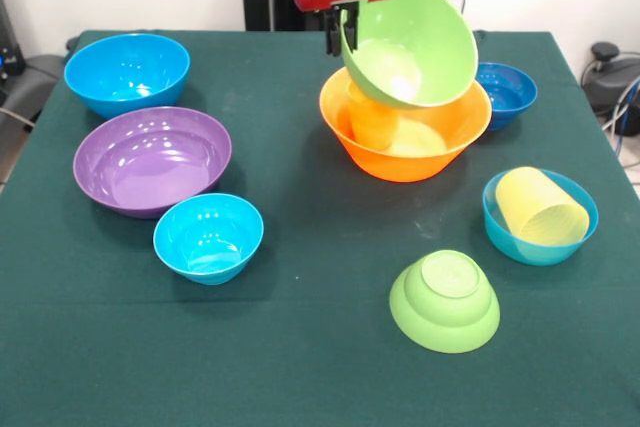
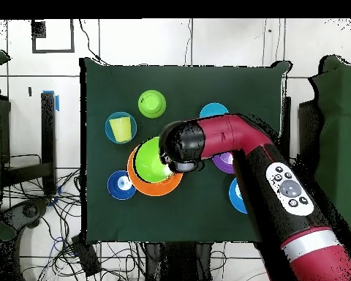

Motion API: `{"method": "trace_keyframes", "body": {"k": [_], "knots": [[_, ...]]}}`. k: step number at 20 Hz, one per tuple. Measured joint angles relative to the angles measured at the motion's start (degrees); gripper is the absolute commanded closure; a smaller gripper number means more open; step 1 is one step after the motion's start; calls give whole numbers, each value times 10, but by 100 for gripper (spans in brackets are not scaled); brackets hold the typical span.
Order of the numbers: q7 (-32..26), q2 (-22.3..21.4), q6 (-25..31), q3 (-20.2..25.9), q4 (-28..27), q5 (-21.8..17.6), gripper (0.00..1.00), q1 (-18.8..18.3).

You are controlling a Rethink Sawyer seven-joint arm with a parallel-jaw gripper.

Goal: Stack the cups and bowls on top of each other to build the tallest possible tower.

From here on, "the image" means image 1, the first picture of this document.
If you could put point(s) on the orange cup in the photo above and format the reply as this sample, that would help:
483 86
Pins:
372 124

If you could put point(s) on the small light blue bowl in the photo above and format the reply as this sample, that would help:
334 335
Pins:
207 242

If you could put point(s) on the dark grey seat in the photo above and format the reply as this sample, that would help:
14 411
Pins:
40 77

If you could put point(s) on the purple bowl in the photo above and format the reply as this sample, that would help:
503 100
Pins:
150 162

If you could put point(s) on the yellow cup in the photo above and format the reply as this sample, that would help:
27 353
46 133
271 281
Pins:
535 202

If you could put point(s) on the large blue bowl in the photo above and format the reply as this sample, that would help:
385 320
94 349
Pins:
125 72

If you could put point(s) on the large orange bowl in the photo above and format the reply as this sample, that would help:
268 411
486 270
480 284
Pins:
405 167

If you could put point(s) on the black electronic device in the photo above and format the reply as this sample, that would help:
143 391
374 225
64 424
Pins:
10 57

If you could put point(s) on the dark green tablecloth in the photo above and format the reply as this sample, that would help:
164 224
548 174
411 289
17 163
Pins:
350 372

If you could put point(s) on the large green bowl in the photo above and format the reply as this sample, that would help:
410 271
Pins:
420 47

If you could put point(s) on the small dark blue bowl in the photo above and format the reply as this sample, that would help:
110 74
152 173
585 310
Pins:
510 97

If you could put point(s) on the translucent blue ridged bowl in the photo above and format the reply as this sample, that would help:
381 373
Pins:
540 254

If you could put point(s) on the small green bowl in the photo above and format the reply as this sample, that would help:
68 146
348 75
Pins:
445 312

